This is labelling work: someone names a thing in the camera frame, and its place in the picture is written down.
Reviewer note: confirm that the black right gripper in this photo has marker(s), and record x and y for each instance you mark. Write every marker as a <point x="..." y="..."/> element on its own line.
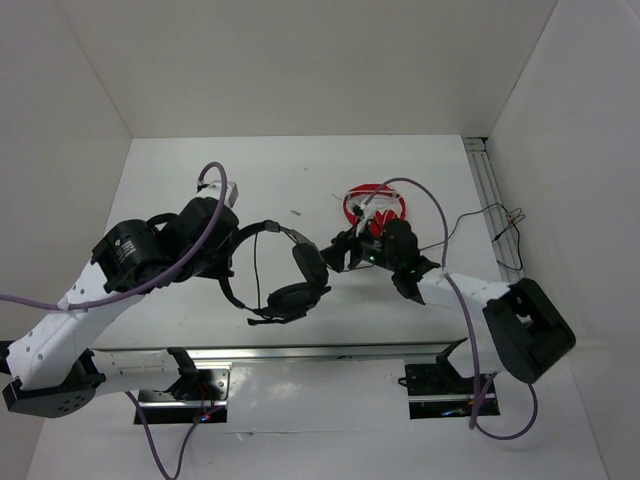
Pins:
<point x="334" y="256"/>

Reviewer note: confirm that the aluminium front table rail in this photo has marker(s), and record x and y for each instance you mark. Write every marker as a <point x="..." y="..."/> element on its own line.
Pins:
<point x="339" y="352"/>

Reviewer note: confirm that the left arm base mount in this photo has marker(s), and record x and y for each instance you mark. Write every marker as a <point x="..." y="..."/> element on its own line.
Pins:
<point x="206" y="402"/>

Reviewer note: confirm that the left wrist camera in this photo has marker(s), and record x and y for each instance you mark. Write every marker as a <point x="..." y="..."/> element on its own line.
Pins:
<point x="227" y="192"/>

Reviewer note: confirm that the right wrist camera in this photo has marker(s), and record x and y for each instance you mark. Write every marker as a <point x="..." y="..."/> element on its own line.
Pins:
<point x="362" y="212"/>

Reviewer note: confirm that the red headphones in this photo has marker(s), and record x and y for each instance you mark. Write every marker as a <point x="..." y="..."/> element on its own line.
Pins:
<point x="381" y="204"/>

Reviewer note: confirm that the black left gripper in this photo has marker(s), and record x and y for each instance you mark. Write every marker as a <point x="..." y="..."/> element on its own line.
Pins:
<point x="222" y="267"/>

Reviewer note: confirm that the aluminium right side rail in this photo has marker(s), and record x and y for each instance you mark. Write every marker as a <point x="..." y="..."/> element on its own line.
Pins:
<point x="502" y="219"/>

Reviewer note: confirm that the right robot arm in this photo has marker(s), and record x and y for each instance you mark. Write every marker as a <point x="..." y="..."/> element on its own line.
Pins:
<point x="528" y="333"/>

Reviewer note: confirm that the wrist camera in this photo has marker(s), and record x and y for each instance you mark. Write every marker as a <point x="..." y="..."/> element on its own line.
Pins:
<point x="227" y="192"/>
<point x="362" y="212"/>

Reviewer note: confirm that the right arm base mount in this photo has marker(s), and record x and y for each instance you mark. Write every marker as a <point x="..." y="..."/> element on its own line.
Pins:
<point x="436" y="391"/>

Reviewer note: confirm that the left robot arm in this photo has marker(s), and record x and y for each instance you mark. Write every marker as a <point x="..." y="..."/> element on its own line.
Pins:
<point x="55" y="372"/>

